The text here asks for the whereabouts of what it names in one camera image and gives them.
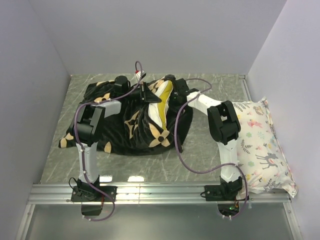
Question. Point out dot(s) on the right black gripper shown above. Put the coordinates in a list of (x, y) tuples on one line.
[(173, 95)]

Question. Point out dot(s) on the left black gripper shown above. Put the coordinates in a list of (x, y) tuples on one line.
[(148, 96)]

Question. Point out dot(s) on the white pillow yellow edge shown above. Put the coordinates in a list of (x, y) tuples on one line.
[(158, 111)]

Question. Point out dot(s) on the black floral pillowcase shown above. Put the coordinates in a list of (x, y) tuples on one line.
[(133, 133)]

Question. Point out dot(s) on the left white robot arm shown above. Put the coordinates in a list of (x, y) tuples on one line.
[(87, 129)]

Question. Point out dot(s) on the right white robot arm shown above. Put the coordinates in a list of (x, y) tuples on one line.
[(224, 128)]

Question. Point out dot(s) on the patterned white pillow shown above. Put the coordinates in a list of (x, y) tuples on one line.
[(259, 153)]

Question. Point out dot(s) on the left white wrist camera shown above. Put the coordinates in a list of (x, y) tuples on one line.
[(140, 74)]

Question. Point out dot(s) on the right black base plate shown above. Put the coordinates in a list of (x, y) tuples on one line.
[(213, 193)]

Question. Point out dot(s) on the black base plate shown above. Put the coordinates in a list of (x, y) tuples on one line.
[(213, 193), (88, 194)]

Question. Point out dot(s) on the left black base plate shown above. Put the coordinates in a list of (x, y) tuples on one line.
[(88, 194)]

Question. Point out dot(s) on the aluminium mounting rail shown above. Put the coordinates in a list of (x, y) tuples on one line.
[(140, 193)]

